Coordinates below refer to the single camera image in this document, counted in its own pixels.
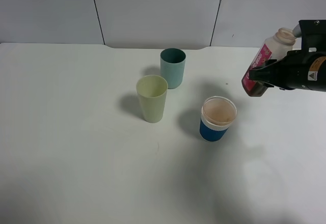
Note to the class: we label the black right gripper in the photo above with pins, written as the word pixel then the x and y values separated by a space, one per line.
pixel 298 70

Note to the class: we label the blue sleeved clear cup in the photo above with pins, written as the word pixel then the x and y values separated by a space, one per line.
pixel 217 115

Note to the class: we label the pale yellow plastic cup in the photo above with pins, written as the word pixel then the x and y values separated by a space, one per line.
pixel 152 91

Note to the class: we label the teal plastic cup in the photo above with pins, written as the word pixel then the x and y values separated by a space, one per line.
pixel 172 63

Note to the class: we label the clear plastic drink bottle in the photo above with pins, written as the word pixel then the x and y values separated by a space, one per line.
pixel 274 47

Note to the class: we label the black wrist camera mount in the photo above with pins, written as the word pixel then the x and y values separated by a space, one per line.
pixel 312 33

